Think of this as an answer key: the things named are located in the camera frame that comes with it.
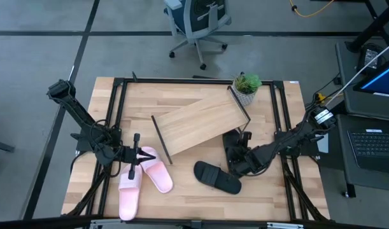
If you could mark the grey mesh office chair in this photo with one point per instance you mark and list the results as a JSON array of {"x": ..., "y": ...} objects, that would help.
[{"x": 194, "y": 19}]

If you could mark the pink foam slide sandal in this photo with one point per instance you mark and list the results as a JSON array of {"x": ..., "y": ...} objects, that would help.
[
  {"x": 159, "y": 176},
  {"x": 129, "y": 197}
]

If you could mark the black power brick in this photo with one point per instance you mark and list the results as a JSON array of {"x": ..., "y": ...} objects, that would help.
[{"x": 370, "y": 58}]

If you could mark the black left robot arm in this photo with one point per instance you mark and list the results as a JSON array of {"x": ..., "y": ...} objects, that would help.
[{"x": 79, "y": 114}]

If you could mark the black foam slide sandal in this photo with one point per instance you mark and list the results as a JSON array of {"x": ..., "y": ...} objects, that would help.
[
  {"x": 213, "y": 176},
  {"x": 230, "y": 140}
]

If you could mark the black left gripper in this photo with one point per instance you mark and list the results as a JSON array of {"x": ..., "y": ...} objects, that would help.
[{"x": 132, "y": 156}]

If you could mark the black laptop keyboard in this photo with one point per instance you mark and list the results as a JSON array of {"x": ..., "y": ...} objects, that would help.
[{"x": 372, "y": 146}]

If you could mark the monitor with blue screen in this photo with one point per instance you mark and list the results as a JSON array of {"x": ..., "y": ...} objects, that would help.
[{"x": 385, "y": 79}]

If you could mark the grey chair base leg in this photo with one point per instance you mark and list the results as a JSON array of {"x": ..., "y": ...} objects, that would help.
[{"x": 1, "y": 146}]

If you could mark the black stand leg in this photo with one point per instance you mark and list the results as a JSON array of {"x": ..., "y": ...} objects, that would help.
[{"x": 372, "y": 28}]

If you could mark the wooden shelf with black legs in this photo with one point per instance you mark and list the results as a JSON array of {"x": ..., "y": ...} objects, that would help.
[{"x": 197, "y": 124}]

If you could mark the black aluminium table frame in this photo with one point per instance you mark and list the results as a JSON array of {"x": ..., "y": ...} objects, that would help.
[{"x": 181, "y": 80}]

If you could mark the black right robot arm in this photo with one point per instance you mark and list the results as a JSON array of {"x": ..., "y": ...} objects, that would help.
[{"x": 277, "y": 146}]

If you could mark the green plant in patterned pot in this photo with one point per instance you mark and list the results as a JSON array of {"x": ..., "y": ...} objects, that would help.
[{"x": 245, "y": 92}]

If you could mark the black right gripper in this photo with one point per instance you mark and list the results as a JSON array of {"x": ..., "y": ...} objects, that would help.
[{"x": 245, "y": 160}]

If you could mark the silver frame bracket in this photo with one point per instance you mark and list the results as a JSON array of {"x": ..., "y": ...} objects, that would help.
[{"x": 285, "y": 226}]

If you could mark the laptop computer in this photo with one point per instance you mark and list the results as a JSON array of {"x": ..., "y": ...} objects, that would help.
[{"x": 356, "y": 105}]

